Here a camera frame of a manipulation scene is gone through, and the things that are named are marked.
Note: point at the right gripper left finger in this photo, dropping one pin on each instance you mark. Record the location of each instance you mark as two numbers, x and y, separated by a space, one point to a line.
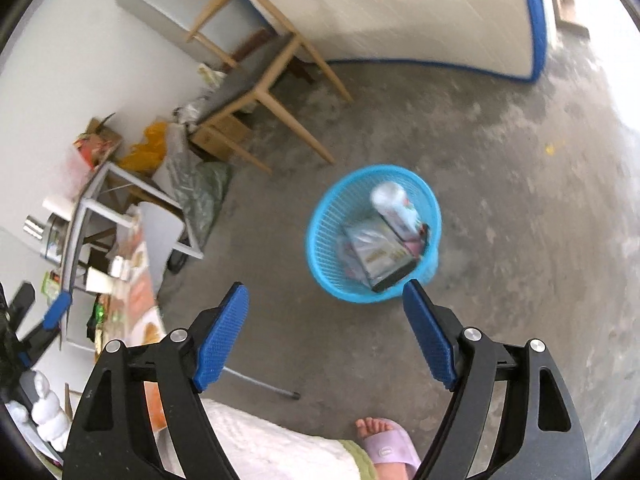
112 435

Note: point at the silver refrigerator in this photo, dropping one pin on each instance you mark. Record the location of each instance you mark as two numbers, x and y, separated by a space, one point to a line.
234 27

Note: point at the white fluffy pants leg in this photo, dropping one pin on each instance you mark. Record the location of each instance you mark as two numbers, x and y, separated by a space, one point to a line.
258 449

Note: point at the cardboard box on floor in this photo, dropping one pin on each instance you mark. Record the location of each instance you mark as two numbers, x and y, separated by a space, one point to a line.
223 139

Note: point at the white paper towel roll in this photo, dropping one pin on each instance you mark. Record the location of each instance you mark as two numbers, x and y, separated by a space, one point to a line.
59 205

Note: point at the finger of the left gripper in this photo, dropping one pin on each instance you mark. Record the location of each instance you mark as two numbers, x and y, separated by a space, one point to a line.
20 305
39 339

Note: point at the yellow plastic bag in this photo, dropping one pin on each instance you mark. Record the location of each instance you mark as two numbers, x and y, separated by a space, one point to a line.
147 156

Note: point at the white paper cup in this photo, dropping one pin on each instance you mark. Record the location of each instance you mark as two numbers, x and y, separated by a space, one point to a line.
99 282

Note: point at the grey plastic bag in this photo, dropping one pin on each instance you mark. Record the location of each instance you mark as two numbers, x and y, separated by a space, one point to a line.
200 188

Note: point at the blue mesh trash basket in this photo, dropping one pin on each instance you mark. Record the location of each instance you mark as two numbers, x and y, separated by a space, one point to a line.
329 256

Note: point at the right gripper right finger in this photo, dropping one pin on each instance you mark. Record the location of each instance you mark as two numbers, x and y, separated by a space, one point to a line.
510 415

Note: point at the white black carton box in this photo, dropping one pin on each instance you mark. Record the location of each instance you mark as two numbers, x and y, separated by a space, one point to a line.
381 254

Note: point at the white fluffy gloved hand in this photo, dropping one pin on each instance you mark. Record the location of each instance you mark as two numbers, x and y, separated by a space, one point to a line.
40 418

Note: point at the white yogurt drink bottle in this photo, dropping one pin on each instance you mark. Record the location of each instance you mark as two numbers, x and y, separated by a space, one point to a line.
392 203

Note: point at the wooden chair black seat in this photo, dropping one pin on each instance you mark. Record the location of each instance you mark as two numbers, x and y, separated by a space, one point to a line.
250 80

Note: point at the white side table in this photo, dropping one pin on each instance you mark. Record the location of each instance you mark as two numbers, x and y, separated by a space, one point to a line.
87 205

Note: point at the white mattress blue edge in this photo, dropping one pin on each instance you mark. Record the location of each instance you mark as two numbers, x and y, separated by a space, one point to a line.
503 37

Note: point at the foot in pink slipper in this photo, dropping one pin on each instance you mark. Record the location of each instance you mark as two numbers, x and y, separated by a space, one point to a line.
389 448

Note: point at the metal rice cooker pot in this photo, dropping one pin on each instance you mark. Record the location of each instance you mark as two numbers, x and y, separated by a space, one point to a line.
50 234

